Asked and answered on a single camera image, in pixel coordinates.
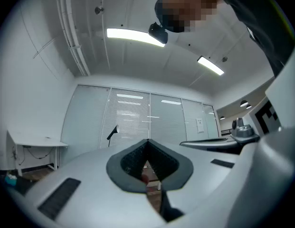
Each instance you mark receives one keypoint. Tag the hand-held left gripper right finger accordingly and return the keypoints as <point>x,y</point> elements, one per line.
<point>204,174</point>

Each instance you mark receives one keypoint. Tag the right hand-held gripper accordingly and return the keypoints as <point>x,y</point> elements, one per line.
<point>263,117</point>

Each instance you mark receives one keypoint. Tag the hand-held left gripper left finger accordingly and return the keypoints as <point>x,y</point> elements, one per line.
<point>90,186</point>

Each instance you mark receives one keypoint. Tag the white paper notice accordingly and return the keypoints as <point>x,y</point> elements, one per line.
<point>200,125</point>

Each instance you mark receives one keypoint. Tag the black pendant lamp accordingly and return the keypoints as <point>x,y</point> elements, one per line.
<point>249,107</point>
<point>244,103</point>
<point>222,117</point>

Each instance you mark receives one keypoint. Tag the black desk lamp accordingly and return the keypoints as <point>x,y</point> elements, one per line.
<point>116,129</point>

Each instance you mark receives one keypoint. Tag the white desk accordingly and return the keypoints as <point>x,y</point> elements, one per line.
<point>35,141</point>

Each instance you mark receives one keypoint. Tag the grey power strip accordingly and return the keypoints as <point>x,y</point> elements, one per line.
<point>26,146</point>

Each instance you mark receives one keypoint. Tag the ceiling light panel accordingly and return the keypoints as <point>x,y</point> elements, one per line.
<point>210,65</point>
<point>133,35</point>

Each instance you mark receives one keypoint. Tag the teal cloth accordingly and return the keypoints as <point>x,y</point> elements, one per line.
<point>10,180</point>

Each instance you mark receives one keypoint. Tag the ceiling dome sensor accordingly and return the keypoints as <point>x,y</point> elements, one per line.
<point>99,9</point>
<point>224,59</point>

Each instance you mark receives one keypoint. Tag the person's black shirt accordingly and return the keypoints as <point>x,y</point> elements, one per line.
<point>261,13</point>

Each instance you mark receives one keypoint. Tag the person's head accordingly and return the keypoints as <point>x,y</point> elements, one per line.
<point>185,6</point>

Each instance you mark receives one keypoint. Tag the white ceiling pipes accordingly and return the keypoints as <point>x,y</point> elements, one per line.
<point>71,37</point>

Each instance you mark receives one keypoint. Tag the right hand-held gripper camera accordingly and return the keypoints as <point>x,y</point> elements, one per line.
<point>243,128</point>

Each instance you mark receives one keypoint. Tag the black head-worn camera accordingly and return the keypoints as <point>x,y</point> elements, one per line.
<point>158,33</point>

